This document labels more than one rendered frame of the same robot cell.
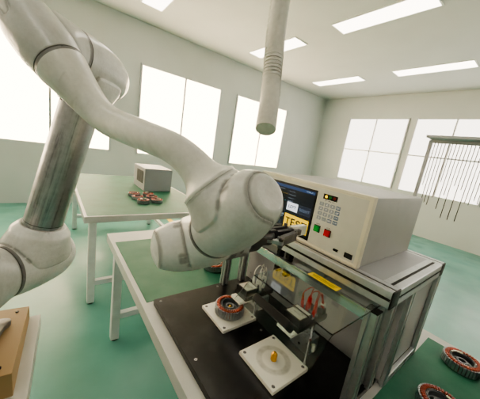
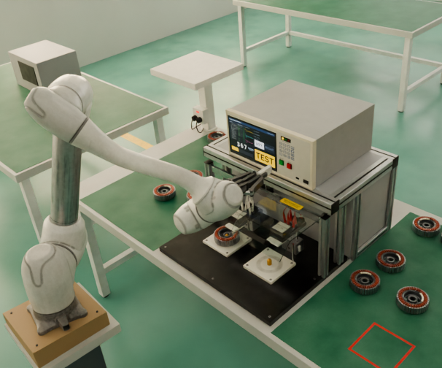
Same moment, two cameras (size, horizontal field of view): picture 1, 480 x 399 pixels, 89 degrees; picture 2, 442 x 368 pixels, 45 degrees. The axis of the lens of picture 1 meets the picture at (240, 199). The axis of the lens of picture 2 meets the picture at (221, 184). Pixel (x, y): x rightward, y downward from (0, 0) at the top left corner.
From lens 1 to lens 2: 1.31 m
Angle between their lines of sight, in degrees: 21
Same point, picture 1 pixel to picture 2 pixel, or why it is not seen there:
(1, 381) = (103, 317)
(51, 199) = (71, 201)
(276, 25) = not seen: outside the picture
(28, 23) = (61, 120)
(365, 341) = (322, 236)
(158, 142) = (170, 177)
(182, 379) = (208, 291)
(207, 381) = (225, 288)
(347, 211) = (298, 150)
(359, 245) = (310, 174)
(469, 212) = not seen: outside the picture
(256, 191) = (228, 197)
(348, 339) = not seen: hidden behind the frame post
